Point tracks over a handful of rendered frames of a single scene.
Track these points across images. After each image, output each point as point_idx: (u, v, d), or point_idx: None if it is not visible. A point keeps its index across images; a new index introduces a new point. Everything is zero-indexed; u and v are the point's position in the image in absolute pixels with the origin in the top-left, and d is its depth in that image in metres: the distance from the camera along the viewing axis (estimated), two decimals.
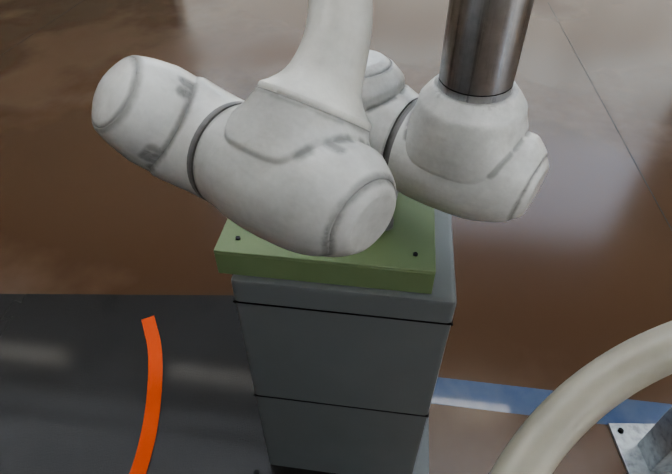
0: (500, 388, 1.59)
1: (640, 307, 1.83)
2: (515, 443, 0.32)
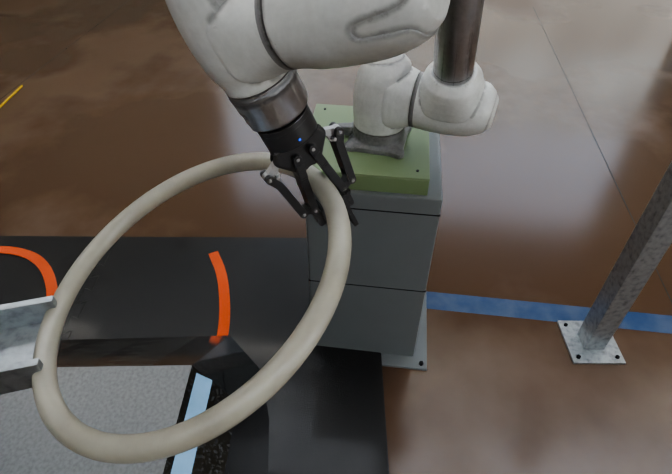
0: (479, 299, 2.15)
1: (589, 246, 2.39)
2: (117, 215, 0.85)
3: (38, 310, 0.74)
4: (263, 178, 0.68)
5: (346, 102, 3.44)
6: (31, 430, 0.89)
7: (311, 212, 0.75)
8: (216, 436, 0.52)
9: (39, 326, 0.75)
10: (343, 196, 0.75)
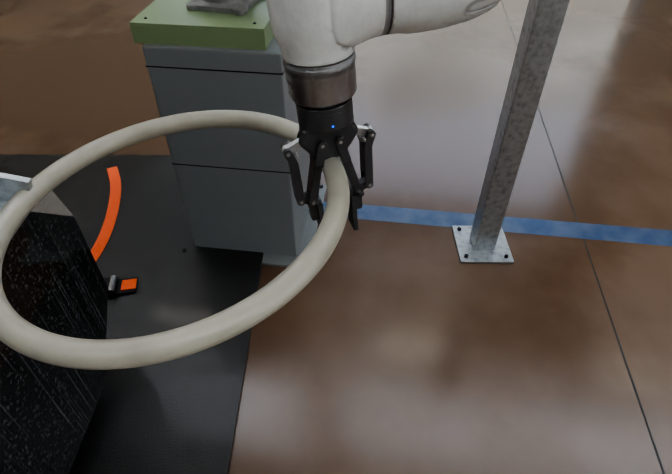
0: (376, 208, 2.10)
1: None
2: (124, 128, 0.83)
3: (11, 187, 0.71)
4: (282, 149, 0.68)
5: None
6: None
7: (308, 203, 0.74)
8: (141, 364, 0.50)
9: (5, 203, 0.72)
10: (355, 196, 0.75)
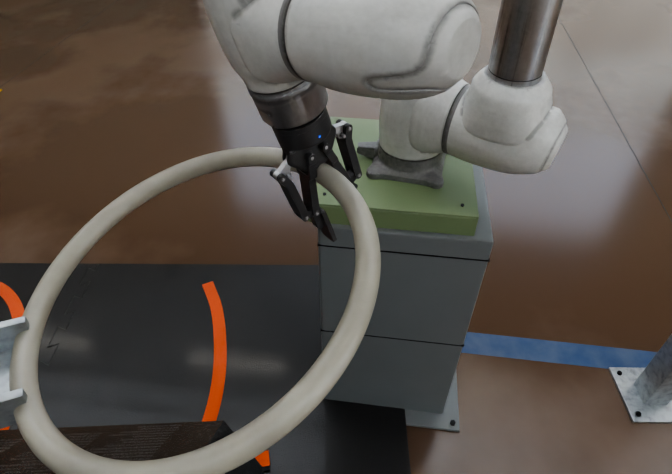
0: (516, 340, 1.85)
1: (637, 275, 2.10)
2: (87, 222, 0.75)
3: (7, 334, 0.63)
4: (275, 176, 0.66)
5: (355, 108, 3.14)
6: None
7: (312, 215, 0.74)
8: (271, 445, 0.48)
9: (7, 353, 0.64)
10: None
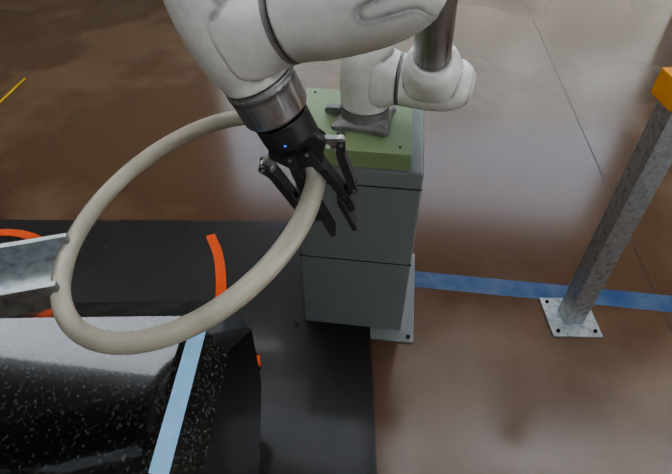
0: (465, 278, 2.25)
1: (572, 229, 2.49)
2: (121, 167, 0.95)
3: (53, 245, 0.84)
4: (258, 165, 0.70)
5: None
6: (41, 369, 0.98)
7: None
8: (209, 326, 0.62)
9: (54, 260, 0.85)
10: (340, 202, 0.74)
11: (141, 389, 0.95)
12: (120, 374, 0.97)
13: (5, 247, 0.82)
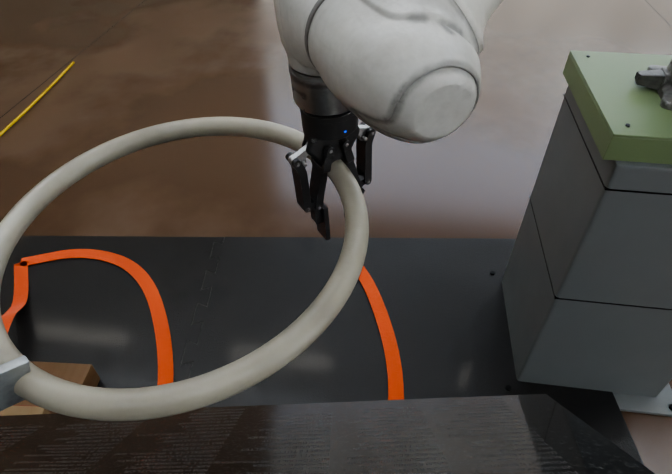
0: None
1: None
2: (14, 205, 0.67)
3: None
4: (290, 160, 0.66)
5: None
6: None
7: (314, 208, 0.73)
8: (330, 322, 0.53)
9: None
10: None
11: None
12: None
13: None
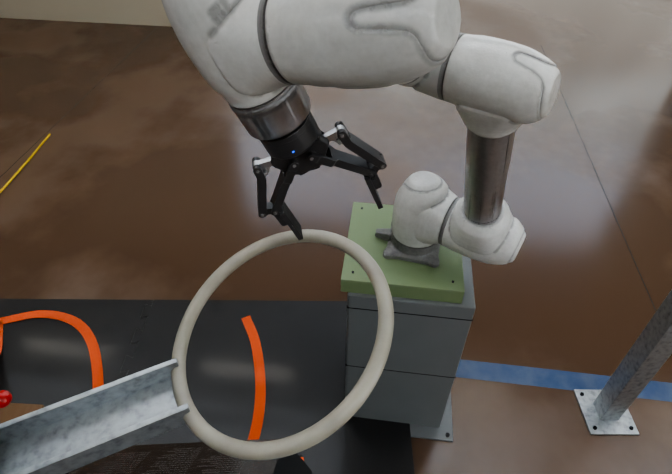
0: (500, 366, 2.28)
1: (602, 309, 2.52)
2: (199, 289, 1.14)
3: (167, 370, 1.02)
4: (253, 164, 0.68)
5: None
6: None
7: (271, 213, 0.74)
8: (338, 428, 0.85)
9: (166, 381, 1.04)
10: (369, 180, 0.72)
11: None
12: None
13: (130, 379, 0.99)
